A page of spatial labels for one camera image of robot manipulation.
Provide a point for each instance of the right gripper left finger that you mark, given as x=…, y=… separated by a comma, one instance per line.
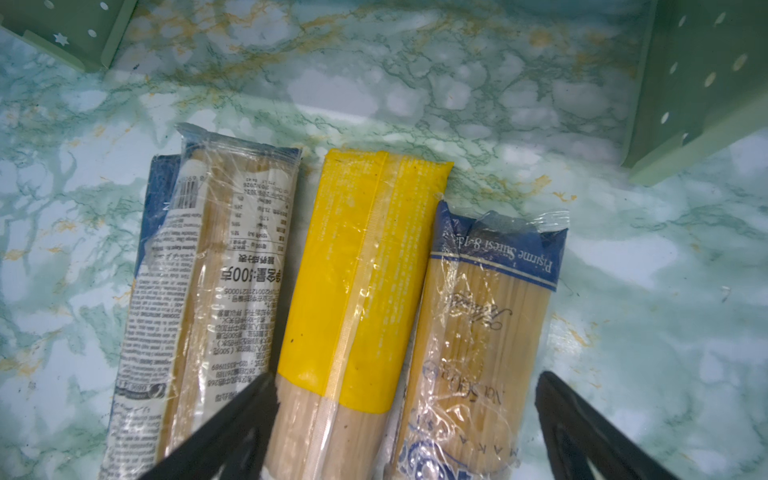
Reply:
x=230, y=445

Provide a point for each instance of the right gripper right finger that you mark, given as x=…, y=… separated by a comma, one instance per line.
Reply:
x=581, y=443

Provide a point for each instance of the yellow spaghetti bag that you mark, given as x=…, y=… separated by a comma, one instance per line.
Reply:
x=351, y=314

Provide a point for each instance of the green wooden shelf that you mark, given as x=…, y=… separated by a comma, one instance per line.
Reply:
x=702, y=71

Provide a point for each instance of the clear white label spaghetti bag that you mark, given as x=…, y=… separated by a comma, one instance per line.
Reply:
x=203, y=306

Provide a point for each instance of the blue clear spaghetti bag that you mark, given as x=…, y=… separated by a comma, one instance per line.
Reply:
x=484, y=305

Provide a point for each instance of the blue Barilla spaghetti box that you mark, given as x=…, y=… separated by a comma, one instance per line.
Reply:
x=163, y=173

